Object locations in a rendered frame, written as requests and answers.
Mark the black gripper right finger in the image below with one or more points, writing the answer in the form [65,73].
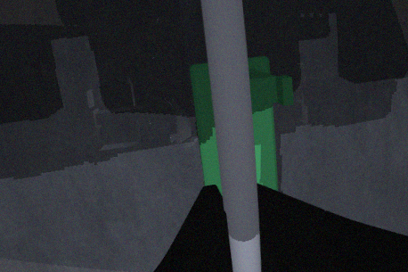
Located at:
[299,237]

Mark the grey pin with red head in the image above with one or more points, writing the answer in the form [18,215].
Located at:
[228,70]

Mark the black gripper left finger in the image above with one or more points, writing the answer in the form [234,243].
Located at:
[202,244]

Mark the green pin cradle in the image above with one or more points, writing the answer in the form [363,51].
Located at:
[265,89]

